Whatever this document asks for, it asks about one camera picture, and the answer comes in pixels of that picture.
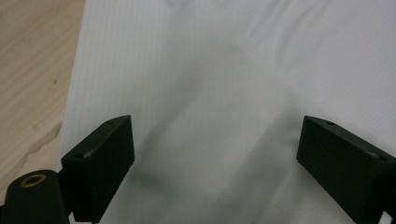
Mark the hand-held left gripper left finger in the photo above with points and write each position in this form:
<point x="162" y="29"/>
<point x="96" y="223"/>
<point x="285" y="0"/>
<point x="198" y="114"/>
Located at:
<point x="99" y="168"/>

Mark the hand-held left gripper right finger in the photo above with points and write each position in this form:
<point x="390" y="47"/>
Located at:
<point x="348" y="168"/>

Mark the white t-shirt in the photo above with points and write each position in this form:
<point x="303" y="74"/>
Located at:
<point x="236" y="77"/>

